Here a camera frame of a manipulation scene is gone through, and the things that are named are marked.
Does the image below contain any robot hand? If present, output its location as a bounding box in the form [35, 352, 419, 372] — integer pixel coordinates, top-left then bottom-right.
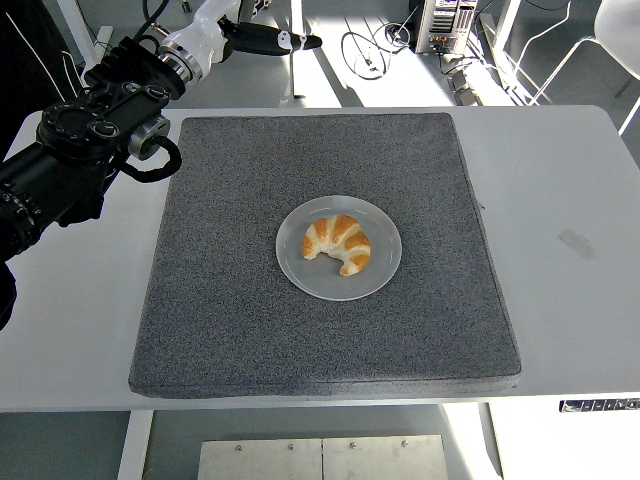
[164, 0, 324, 65]

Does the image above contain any golden croissant bread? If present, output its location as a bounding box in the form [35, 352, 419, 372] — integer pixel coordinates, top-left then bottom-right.
[301, 214, 373, 277]

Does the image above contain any light grey round plate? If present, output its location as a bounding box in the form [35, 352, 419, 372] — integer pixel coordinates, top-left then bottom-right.
[275, 194, 403, 302]

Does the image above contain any grey metal plate with screws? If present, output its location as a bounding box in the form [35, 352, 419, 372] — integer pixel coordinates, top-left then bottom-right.
[197, 433, 449, 480]

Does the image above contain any white desk leg with foot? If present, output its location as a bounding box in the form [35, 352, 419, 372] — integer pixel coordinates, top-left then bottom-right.
[55, 0, 114, 76]

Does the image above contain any person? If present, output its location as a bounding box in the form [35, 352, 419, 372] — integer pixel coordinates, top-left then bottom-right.
[0, 0, 87, 164]

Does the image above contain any computer tower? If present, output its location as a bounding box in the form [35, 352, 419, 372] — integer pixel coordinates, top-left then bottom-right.
[413, 0, 479, 55]

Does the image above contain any white power strip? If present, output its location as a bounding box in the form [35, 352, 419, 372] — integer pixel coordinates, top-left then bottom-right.
[446, 69, 481, 106]

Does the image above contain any grey speckled mat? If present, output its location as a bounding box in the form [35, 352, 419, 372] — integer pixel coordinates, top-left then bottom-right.
[127, 111, 524, 400]

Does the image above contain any white chair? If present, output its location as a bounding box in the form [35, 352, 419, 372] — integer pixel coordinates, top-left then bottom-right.
[509, 0, 640, 136]

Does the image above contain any white table leg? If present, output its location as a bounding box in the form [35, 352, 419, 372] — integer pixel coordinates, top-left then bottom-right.
[117, 410, 154, 480]

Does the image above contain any clear tape piece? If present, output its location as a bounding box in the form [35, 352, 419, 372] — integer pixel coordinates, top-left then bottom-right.
[557, 227, 599, 265]

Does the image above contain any table height control panel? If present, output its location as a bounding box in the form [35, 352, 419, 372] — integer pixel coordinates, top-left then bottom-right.
[558, 397, 640, 414]

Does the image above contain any white upright post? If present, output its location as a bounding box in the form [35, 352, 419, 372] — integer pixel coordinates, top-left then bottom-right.
[288, 0, 307, 99]

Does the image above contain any black floor cable loop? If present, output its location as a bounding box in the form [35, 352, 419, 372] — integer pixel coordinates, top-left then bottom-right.
[340, 7, 421, 81]

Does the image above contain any white desk frame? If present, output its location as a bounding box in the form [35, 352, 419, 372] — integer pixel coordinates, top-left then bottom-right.
[477, 0, 539, 106]

